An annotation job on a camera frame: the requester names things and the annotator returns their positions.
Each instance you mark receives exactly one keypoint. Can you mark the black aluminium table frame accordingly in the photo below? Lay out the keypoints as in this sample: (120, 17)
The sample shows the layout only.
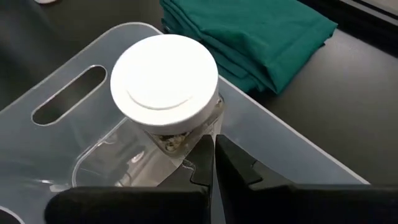
(357, 21)

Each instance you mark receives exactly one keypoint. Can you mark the clear plastic container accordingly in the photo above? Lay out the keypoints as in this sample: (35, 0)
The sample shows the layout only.
(280, 146)

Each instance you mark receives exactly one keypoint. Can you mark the white-lid spice jar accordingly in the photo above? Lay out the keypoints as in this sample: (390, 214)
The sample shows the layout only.
(164, 84)

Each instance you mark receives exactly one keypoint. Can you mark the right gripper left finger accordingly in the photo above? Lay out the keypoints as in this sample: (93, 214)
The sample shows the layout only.
(124, 205)

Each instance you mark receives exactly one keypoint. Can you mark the black table mat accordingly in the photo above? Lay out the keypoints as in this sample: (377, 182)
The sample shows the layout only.
(342, 109)

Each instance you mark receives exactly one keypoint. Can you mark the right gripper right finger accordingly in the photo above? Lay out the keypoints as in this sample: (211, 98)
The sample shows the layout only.
(295, 205)

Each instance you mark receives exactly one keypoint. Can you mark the folded green cloth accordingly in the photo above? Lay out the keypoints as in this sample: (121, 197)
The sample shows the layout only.
(248, 40)

